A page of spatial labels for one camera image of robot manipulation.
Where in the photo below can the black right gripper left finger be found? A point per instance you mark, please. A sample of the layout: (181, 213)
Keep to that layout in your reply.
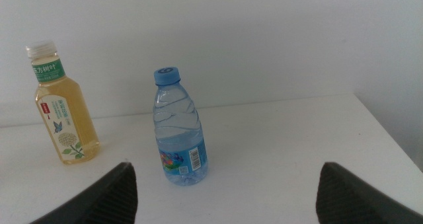
(112, 197)

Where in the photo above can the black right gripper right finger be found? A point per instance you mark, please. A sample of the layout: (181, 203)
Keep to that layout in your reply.
(343, 201)

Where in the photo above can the clear water bottle blue cap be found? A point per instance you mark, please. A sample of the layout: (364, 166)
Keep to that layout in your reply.
(178, 131)

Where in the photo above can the yellow tea bottle white cap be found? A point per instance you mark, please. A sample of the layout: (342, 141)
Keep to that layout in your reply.
(71, 118)

